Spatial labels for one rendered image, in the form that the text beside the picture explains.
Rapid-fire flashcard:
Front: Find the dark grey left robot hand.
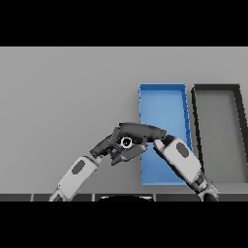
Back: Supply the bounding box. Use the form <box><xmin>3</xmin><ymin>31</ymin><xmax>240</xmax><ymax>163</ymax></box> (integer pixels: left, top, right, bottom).
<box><xmin>89</xmin><ymin>127</ymin><xmax>124</xmax><ymax>160</ymax></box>

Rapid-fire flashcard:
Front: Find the dark grey bin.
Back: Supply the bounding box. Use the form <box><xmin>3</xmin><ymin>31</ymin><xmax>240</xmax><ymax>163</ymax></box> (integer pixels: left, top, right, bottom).
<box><xmin>190</xmin><ymin>83</ymin><xmax>248</xmax><ymax>184</ymax></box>

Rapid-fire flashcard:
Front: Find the blue bin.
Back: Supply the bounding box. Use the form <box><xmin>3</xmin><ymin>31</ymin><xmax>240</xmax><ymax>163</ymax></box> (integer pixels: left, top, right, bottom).
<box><xmin>138</xmin><ymin>82</ymin><xmax>195</xmax><ymax>186</ymax></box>

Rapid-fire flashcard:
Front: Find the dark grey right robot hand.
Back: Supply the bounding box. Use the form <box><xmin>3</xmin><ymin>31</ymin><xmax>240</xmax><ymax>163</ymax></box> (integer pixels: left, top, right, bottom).
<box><xmin>110</xmin><ymin>121</ymin><xmax>169</xmax><ymax>167</ymax></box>

